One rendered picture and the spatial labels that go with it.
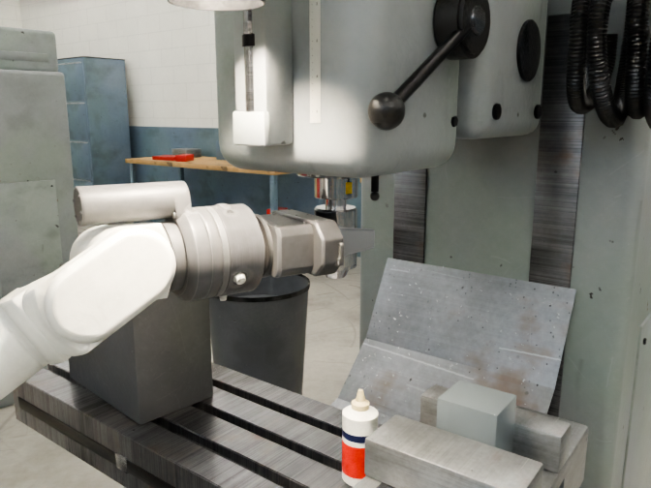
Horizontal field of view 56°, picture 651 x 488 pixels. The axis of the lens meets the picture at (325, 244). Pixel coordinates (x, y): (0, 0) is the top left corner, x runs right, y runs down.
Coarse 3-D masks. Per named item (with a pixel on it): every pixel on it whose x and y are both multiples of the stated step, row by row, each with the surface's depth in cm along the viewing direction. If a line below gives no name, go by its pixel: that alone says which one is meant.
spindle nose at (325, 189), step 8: (320, 184) 63; (328, 184) 63; (336, 184) 63; (344, 184) 63; (352, 184) 63; (320, 192) 64; (328, 192) 63; (336, 192) 63; (344, 192) 63; (352, 192) 64
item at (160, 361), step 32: (160, 320) 81; (192, 320) 84; (96, 352) 87; (128, 352) 80; (160, 352) 81; (192, 352) 85; (96, 384) 89; (128, 384) 81; (160, 384) 82; (192, 384) 86; (128, 416) 83; (160, 416) 83
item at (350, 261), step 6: (336, 222) 64; (342, 222) 64; (348, 222) 64; (354, 222) 65; (354, 228) 65; (348, 258) 65; (354, 258) 66; (348, 264) 65; (354, 264) 66; (342, 270) 65
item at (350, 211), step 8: (320, 208) 65; (328, 208) 65; (336, 208) 65; (344, 208) 65; (352, 208) 65; (320, 216) 64; (328, 216) 64; (336, 216) 63; (344, 216) 64; (352, 216) 64
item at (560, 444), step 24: (432, 408) 65; (528, 432) 59; (552, 432) 58; (576, 432) 66; (528, 456) 60; (552, 456) 58; (576, 456) 64; (360, 480) 57; (552, 480) 57; (576, 480) 65
